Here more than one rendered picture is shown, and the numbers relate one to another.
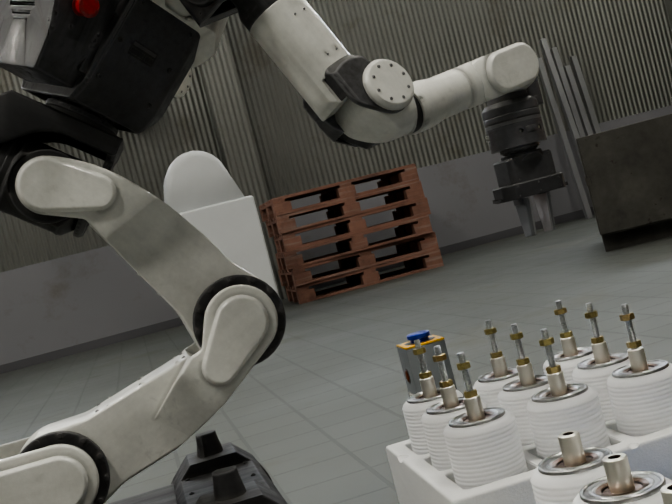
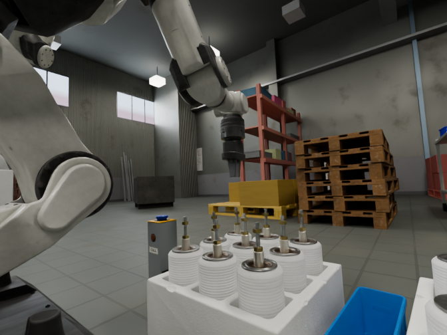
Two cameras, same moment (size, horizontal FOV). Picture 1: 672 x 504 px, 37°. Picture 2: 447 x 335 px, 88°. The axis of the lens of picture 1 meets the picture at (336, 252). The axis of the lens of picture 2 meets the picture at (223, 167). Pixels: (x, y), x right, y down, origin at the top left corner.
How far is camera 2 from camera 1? 101 cm
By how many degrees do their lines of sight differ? 41
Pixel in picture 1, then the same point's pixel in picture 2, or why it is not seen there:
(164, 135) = not seen: outside the picture
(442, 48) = (94, 146)
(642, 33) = (148, 158)
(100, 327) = not seen: outside the picture
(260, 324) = (99, 189)
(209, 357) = (49, 206)
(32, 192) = not seen: outside the picture
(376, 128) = (208, 92)
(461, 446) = (263, 286)
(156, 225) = (28, 93)
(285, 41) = (181, 14)
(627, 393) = (308, 252)
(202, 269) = (58, 140)
